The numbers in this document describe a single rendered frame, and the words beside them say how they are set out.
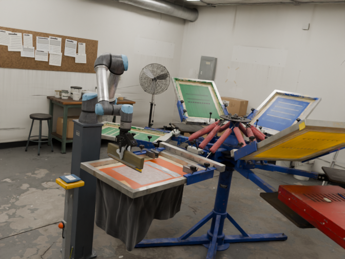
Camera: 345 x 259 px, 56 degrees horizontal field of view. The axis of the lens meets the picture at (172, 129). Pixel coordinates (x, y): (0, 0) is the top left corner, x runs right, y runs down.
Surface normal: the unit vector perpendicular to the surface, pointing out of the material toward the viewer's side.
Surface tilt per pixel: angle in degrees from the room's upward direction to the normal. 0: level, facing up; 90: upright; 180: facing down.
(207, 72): 90
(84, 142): 90
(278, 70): 90
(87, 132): 90
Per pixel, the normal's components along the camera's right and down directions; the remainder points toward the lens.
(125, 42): 0.72, 0.23
